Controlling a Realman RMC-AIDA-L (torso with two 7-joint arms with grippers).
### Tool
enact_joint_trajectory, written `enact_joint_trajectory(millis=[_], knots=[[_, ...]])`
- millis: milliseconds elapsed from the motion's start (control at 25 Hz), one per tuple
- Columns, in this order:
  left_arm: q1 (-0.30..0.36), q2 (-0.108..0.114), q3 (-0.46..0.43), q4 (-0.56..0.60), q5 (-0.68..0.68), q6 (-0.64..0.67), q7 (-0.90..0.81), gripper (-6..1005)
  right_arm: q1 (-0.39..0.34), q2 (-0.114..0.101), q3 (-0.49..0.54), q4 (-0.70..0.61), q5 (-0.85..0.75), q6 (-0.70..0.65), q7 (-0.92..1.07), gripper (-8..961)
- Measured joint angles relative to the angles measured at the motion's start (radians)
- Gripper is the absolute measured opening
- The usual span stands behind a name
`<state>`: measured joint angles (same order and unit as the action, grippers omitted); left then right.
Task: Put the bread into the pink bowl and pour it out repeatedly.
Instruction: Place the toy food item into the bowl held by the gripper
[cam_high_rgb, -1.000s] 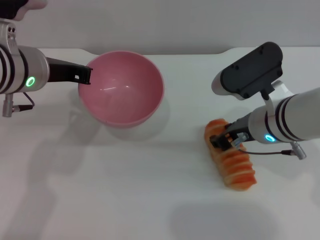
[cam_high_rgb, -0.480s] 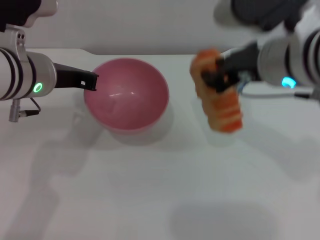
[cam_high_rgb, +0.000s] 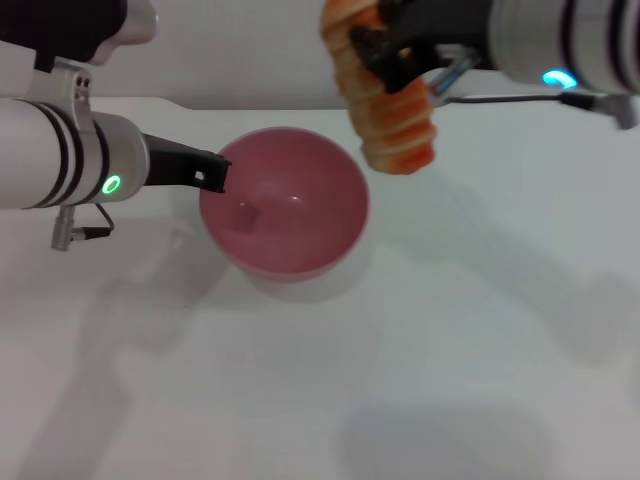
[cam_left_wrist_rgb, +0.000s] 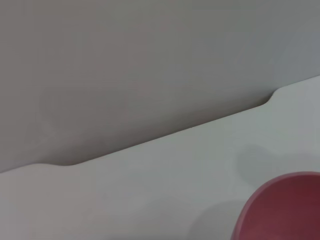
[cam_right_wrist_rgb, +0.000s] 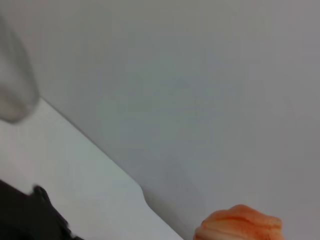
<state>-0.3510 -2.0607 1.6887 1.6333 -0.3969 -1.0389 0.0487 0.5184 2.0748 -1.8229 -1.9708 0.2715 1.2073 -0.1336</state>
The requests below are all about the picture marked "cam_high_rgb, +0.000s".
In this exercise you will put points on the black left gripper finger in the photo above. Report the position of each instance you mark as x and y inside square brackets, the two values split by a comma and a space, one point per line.
[212, 172]

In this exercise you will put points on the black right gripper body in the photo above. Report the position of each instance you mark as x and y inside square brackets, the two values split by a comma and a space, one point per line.
[445, 20]

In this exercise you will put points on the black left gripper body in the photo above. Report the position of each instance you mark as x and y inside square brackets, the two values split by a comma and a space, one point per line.
[167, 165]

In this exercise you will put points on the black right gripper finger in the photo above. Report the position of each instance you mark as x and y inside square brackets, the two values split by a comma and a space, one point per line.
[385, 60]

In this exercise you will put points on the orange ridged bread loaf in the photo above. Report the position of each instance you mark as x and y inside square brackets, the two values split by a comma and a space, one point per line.
[395, 130]

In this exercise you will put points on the pink plastic bowl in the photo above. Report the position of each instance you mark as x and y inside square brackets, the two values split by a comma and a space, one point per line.
[300, 225]

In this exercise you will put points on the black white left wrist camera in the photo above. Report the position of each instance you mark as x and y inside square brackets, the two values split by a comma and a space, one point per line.
[60, 25]

